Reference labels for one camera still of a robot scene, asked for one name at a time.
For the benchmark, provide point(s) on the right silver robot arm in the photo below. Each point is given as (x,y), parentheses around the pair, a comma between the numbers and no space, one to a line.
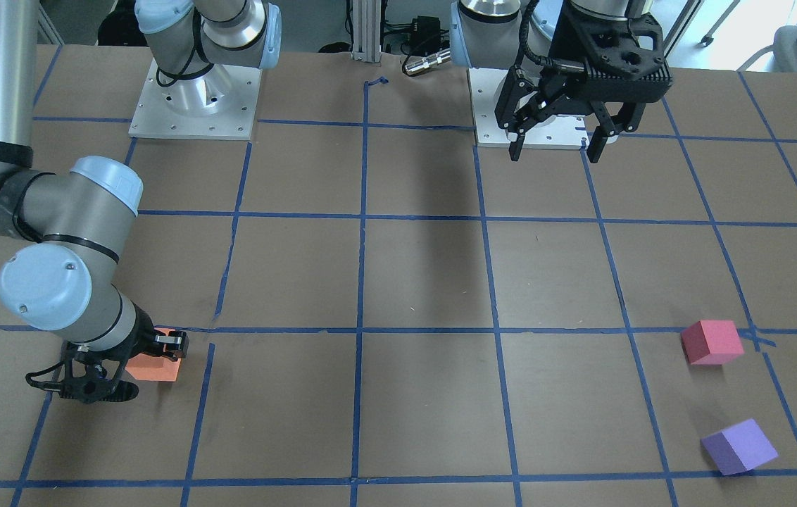
(207,58)

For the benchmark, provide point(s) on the silver cylindrical connector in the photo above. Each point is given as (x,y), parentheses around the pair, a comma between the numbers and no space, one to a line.
(414,66)

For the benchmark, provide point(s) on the orange foam cube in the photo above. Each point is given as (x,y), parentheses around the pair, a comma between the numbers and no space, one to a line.
(147,367)

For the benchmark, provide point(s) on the red foam cube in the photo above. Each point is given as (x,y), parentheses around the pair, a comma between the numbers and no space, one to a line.
(711,342)

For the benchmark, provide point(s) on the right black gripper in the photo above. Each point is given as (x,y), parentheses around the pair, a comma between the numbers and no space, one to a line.
(139,337)

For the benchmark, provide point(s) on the aluminium frame post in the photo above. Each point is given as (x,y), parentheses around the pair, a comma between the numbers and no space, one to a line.
(365,30)

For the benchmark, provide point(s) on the purple foam cube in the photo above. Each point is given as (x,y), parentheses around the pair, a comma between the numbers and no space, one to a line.
(739,448)

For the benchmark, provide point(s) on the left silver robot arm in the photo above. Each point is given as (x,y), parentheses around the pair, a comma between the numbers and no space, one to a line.
(484,33)

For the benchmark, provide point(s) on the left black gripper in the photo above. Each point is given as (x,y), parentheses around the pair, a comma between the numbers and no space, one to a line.
(576,44)

